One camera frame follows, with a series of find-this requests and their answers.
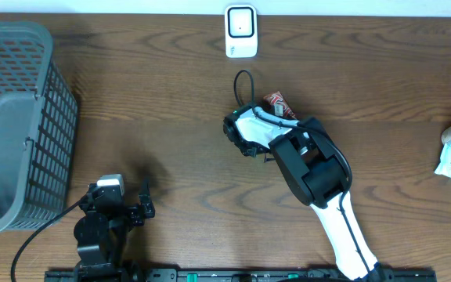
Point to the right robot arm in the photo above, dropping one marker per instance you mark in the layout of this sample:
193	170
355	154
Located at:
318	175

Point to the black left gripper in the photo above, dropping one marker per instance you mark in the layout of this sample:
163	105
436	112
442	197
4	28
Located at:
135	217

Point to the white barcode scanner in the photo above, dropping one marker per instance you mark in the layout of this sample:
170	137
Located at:
241	31

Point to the red Top chocolate bar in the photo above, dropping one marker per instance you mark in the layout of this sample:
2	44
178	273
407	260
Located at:
280	105

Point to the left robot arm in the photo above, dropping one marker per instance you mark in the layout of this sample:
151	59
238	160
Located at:
103	232

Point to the grey plastic mesh basket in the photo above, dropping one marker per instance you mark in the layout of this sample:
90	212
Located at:
38	124

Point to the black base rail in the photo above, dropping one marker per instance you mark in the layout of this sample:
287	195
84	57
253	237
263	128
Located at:
193	275

